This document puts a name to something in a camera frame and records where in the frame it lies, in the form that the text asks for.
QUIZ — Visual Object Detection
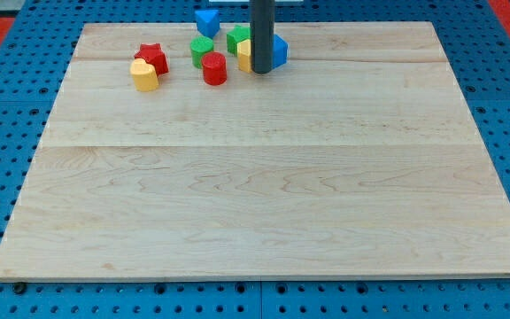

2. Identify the yellow heart block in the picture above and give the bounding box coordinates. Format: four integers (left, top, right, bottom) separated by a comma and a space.
129, 58, 159, 92

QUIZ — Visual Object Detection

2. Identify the light wooden board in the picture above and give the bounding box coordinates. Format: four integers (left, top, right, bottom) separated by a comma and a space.
0, 21, 510, 283

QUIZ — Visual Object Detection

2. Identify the red cylinder block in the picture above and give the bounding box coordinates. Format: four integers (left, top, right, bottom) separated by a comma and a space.
201, 51, 228, 86

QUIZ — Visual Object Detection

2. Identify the yellow pentagon block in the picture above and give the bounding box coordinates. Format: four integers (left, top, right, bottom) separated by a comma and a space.
236, 39, 251, 73

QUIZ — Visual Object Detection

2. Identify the blue cube block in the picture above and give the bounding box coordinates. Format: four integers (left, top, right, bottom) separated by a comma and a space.
273, 35, 289, 69

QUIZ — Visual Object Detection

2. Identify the green star block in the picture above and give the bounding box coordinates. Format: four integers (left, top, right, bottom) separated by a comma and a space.
226, 25, 251, 56

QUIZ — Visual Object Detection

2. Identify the green cylinder block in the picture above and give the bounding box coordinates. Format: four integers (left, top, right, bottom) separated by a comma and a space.
189, 35, 214, 68

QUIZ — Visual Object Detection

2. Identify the blue triangle block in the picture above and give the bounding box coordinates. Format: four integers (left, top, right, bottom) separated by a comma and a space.
195, 9, 220, 38

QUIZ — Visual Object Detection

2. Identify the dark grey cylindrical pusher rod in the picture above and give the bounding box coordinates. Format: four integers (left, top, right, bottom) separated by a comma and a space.
250, 0, 275, 74

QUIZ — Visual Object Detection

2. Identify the red star block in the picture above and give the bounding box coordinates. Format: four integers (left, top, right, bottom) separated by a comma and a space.
134, 43, 169, 75

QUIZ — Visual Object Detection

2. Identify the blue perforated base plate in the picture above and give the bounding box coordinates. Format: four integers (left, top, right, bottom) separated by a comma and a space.
0, 0, 510, 318

